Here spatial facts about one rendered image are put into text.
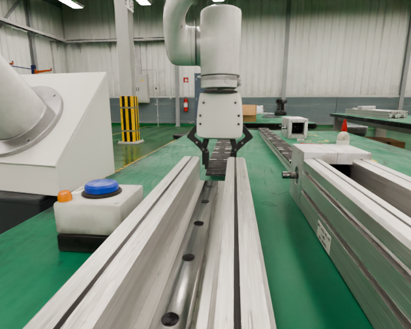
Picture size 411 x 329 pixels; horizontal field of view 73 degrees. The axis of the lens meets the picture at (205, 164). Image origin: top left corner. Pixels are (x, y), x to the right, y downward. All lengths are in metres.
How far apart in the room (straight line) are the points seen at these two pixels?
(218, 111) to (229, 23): 0.17
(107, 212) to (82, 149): 0.31
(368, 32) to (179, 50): 11.91
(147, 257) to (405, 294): 0.16
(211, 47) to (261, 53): 10.95
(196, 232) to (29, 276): 0.18
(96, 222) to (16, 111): 0.35
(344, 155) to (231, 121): 0.24
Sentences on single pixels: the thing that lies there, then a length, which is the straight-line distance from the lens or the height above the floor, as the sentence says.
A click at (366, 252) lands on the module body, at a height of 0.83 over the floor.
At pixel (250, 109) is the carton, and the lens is 2.54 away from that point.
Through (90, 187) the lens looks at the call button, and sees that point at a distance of 0.35.
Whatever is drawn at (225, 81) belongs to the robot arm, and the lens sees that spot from 0.58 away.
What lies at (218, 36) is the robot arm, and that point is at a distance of 0.59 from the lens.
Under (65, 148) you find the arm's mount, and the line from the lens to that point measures 0.58.
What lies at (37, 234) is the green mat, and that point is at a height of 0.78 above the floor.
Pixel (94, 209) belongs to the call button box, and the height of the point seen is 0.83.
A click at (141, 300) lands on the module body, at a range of 0.19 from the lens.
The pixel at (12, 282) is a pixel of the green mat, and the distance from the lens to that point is 0.34.
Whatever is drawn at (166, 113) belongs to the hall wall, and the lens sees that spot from 11.81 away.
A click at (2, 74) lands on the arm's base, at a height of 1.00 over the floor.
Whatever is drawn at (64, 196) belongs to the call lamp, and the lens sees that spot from 0.35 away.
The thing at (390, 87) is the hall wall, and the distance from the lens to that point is 12.56.
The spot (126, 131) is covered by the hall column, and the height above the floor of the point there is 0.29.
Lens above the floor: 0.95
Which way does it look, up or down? 13 degrees down
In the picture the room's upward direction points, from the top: straight up
